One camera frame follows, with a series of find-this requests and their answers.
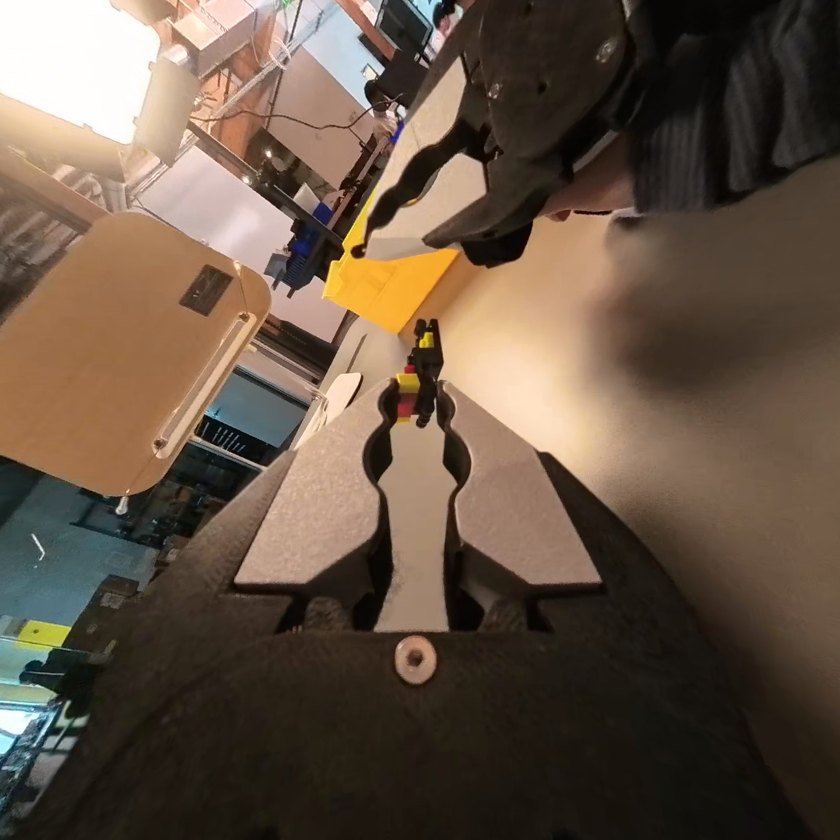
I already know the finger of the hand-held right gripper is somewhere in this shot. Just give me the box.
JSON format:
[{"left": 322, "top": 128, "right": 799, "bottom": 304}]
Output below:
[{"left": 351, "top": 125, "right": 493, "bottom": 263}]

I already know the grey metal box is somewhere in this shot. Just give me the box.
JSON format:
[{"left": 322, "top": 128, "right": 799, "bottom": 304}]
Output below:
[{"left": 134, "top": 56, "right": 199, "bottom": 166}]

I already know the white rounded board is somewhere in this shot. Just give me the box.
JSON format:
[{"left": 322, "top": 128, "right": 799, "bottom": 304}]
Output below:
[{"left": 323, "top": 372, "right": 364, "bottom": 424}]

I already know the bright light panel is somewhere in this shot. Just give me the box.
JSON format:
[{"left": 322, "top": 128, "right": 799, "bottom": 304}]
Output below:
[{"left": 0, "top": 0, "right": 161, "bottom": 145}]

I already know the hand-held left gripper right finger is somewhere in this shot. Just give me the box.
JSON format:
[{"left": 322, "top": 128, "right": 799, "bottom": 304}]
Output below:
[{"left": 436, "top": 381, "right": 602, "bottom": 621}]

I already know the black red yellow lego assembly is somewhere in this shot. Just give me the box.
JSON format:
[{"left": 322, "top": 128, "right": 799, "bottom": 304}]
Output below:
[{"left": 394, "top": 318, "right": 447, "bottom": 431}]

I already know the blue plastic rack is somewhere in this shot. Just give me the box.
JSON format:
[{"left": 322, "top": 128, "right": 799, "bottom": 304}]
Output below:
[{"left": 266, "top": 200, "right": 342, "bottom": 299}]

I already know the yellow plastic bin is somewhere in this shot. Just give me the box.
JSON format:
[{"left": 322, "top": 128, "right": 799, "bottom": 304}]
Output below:
[{"left": 322, "top": 190, "right": 460, "bottom": 336}]

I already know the black monitor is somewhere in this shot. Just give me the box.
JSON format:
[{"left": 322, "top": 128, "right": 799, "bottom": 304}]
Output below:
[{"left": 377, "top": 0, "right": 434, "bottom": 47}]

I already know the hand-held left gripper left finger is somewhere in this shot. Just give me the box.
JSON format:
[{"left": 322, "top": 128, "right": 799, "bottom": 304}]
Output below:
[{"left": 234, "top": 381, "right": 403, "bottom": 632}]

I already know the person's right hand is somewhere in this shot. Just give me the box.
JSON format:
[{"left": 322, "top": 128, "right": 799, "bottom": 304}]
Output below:
[{"left": 543, "top": 141, "right": 641, "bottom": 222}]

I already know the plywood panel with slot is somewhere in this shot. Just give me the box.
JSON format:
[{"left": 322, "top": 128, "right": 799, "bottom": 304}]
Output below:
[{"left": 0, "top": 211, "right": 272, "bottom": 497}]

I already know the yellow box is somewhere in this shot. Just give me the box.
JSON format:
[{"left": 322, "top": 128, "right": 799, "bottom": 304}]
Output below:
[{"left": 16, "top": 620, "right": 72, "bottom": 652}]

